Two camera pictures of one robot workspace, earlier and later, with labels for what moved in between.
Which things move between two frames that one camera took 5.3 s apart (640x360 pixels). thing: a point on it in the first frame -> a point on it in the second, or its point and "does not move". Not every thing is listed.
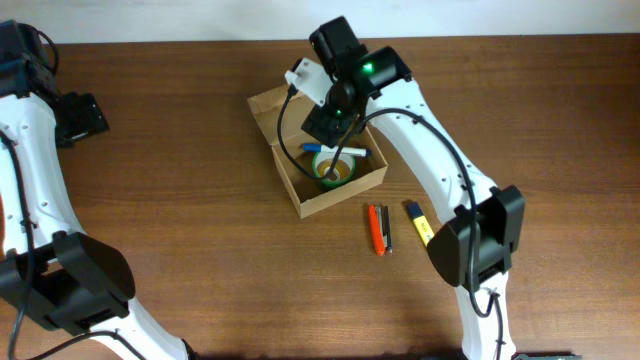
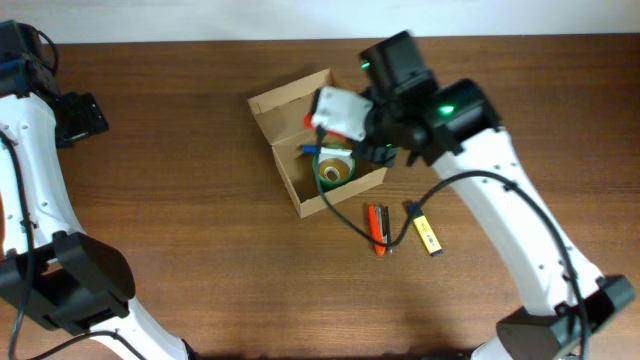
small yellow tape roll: [341, 169] does not move
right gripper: [321, 119] -> [383, 153]
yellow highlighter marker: [422, 226] does not move
